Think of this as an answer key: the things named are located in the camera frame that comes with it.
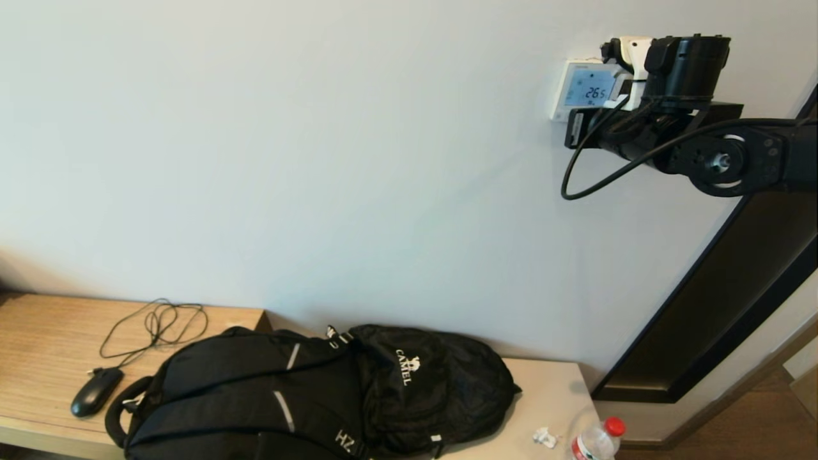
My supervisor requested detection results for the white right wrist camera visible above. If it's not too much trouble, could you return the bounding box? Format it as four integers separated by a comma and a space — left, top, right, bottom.
599, 36, 654, 111

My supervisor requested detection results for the dark brown door frame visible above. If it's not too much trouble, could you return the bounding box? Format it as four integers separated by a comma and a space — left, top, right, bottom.
591, 83, 818, 404

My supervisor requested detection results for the clear bottle with red cap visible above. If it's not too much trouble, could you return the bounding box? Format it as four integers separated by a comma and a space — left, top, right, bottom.
566, 416, 626, 460

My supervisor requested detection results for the black mouse cable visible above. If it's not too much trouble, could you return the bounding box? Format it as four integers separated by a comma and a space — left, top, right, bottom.
88, 299, 210, 376

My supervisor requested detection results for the black computer mouse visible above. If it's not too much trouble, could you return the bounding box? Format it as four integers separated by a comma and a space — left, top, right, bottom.
70, 367, 125, 419

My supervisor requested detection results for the white wall thermostat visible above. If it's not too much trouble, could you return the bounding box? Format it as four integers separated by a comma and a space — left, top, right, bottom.
551, 59, 630, 122

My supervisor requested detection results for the black backpack with grey stripes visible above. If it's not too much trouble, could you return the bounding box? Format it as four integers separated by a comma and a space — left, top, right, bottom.
105, 327, 368, 460

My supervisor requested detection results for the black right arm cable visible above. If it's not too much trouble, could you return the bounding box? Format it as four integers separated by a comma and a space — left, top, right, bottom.
560, 96, 818, 201

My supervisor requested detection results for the black Camel logo backpack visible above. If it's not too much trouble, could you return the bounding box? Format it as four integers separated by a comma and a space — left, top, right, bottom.
326, 325, 521, 457

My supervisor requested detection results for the light wooden desk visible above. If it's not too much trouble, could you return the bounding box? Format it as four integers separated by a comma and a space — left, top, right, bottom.
0, 293, 272, 460

